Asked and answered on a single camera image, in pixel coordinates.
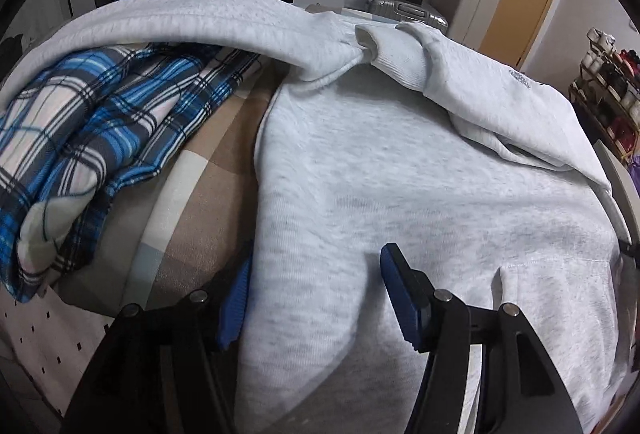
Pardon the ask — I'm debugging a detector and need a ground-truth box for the shoe rack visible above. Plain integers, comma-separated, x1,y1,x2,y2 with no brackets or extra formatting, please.
567,28,640,165

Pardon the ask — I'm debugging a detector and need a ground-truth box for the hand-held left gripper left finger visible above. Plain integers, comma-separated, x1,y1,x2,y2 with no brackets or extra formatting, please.
60,241,256,434

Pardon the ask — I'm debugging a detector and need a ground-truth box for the purple cloth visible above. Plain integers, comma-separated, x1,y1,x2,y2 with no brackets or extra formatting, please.
627,154,640,199

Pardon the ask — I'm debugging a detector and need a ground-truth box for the silver suitcase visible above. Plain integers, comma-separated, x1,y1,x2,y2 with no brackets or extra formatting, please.
367,0,448,32

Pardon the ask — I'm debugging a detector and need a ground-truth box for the checked bed sheet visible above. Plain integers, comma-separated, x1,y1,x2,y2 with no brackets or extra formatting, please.
57,4,391,319

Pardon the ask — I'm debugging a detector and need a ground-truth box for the blue plaid shirt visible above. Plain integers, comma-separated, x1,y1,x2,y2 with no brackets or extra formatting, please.
0,0,261,305

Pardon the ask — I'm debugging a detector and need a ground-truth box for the light grey hoodie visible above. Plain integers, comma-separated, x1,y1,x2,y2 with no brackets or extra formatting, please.
0,0,633,434

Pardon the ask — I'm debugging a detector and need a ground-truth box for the white cabinet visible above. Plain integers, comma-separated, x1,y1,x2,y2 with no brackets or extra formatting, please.
435,0,503,54

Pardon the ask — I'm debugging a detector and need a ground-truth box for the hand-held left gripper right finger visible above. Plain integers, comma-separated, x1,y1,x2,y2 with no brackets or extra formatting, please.
379,243,586,434

